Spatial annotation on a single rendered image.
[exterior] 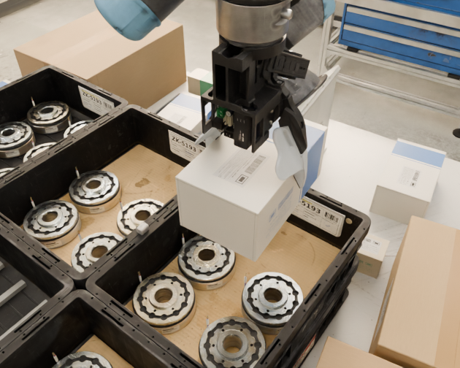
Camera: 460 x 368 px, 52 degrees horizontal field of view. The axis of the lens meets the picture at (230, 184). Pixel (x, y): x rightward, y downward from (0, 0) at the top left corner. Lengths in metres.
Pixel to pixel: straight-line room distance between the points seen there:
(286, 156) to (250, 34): 0.16
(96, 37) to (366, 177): 0.87
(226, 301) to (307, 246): 0.19
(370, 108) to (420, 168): 1.68
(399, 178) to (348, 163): 0.20
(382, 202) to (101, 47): 0.88
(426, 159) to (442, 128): 1.59
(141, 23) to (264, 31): 0.16
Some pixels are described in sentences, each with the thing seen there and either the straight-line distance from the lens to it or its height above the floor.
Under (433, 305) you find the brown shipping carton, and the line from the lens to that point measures 0.86.
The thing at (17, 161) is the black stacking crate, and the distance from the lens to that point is 1.19.
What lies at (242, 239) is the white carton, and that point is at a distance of 0.59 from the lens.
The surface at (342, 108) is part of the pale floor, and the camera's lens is 2.82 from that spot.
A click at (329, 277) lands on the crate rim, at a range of 0.75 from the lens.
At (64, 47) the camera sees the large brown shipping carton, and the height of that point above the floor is 0.90.
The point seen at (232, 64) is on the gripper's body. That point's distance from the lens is 0.48.
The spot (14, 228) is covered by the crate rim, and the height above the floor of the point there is 0.93.
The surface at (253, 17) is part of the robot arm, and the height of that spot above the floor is 1.34.
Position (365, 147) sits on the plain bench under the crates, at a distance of 1.38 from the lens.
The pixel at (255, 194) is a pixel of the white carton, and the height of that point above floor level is 1.13.
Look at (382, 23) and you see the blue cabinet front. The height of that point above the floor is 0.49.
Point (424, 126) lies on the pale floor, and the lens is 2.81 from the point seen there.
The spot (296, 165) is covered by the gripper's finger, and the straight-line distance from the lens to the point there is 0.59.
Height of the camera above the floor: 1.53
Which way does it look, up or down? 43 degrees down
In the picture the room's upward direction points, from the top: straight up
